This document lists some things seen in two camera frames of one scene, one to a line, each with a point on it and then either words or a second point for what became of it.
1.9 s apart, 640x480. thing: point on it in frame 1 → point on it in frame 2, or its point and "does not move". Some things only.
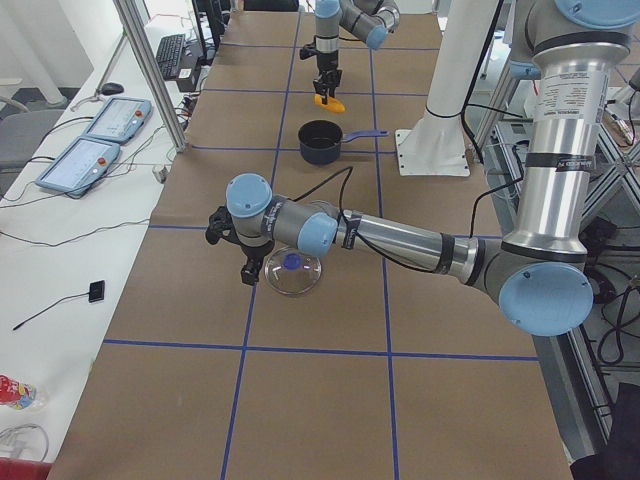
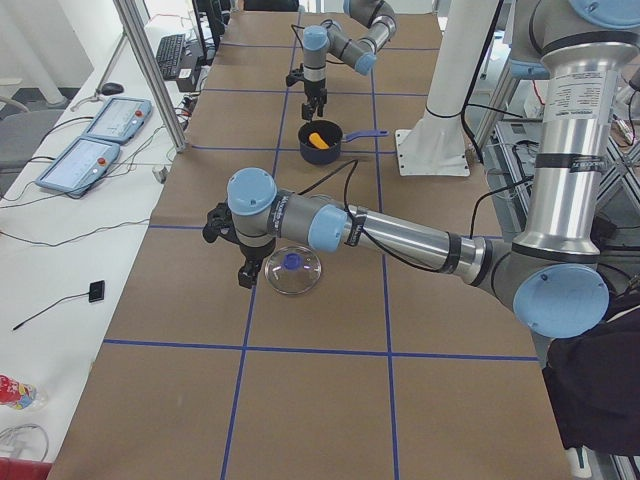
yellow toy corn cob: [332, 103] → [317, 141]
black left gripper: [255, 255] does not move
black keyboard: [169, 55] does not move
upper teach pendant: [119, 120] does not move
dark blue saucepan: [321, 141] does not move
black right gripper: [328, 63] → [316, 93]
